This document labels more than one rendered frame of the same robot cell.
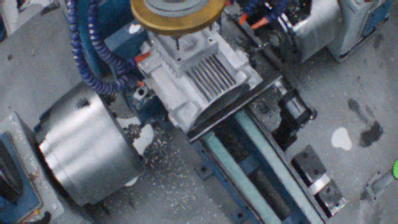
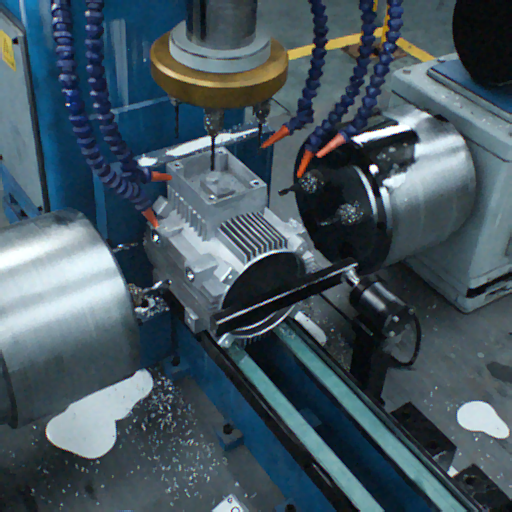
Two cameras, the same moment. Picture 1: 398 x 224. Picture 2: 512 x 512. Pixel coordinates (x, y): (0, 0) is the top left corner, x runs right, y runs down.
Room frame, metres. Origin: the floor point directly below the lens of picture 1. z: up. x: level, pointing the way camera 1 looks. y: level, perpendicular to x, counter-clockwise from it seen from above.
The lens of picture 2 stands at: (-0.46, 0.05, 1.79)
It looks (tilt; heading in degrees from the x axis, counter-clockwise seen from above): 39 degrees down; 355
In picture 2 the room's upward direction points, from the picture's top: 4 degrees clockwise
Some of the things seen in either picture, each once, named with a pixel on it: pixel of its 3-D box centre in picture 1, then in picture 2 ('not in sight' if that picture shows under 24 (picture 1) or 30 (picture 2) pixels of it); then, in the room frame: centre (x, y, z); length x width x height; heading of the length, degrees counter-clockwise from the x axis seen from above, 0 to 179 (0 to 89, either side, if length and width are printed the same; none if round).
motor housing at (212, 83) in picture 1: (195, 71); (227, 257); (0.48, 0.00, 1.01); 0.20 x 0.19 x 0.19; 31
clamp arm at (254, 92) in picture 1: (237, 106); (287, 296); (0.39, -0.08, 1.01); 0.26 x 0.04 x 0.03; 121
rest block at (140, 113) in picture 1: (143, 100); (145, 328); (0.48, 0.13, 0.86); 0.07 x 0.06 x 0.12; 121
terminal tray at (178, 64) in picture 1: (182, 41); (215, 194); (0.51, 0.02, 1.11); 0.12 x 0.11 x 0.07; 31
